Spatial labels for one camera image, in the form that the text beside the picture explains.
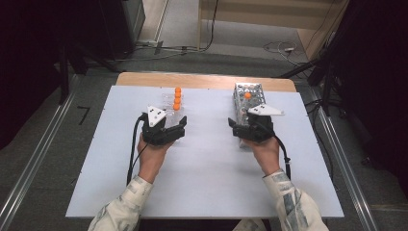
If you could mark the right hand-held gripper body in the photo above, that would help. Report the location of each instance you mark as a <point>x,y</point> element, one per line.
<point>256,131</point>

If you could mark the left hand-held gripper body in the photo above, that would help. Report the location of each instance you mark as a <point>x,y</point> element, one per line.
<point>160,134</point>

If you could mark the orange-capped test tube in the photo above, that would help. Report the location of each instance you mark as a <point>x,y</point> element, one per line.
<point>176,106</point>
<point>177,100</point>
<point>178,90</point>
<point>247,95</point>
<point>177,95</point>

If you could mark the clear plastic tube rack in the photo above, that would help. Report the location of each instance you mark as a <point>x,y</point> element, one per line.
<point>168,99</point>

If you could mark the metal test tube rack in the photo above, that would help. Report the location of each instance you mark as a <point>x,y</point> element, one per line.
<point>239,93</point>

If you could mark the person's left hand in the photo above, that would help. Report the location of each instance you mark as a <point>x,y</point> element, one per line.
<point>154,160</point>

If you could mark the person's right hand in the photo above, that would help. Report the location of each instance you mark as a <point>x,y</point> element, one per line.
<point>266,157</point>

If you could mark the white table board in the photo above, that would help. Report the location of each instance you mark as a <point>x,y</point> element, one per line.
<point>205,179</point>

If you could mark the black metal stand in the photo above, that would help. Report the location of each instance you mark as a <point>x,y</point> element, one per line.
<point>325,83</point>
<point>64,70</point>

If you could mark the grey power strip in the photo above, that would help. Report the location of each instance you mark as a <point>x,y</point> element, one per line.
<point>150,43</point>

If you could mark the person's patterned lap clothing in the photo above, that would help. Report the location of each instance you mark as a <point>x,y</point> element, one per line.
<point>250,225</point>

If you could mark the light wooden furniture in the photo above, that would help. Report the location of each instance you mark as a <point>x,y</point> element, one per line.
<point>256,12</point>

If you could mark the dark grey cabinet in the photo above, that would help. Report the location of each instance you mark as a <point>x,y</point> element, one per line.
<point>128,22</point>

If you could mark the black curtain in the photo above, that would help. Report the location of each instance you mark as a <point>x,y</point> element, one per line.
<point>381,80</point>

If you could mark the silver floor rail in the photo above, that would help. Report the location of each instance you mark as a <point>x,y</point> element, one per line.
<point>352,192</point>
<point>35,157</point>

